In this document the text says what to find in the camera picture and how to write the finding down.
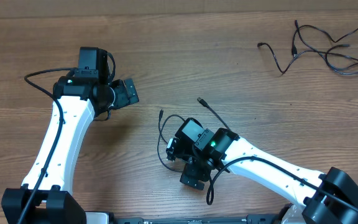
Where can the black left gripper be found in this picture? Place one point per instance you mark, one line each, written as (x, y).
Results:
(123, 98)

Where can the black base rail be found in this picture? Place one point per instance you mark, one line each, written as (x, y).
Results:
(197, 220)

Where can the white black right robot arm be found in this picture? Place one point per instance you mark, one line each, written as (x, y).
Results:
(314, 196)

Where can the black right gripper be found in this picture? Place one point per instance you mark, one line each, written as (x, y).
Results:
(195, 171)

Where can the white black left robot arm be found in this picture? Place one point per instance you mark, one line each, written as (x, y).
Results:
(79, 98)

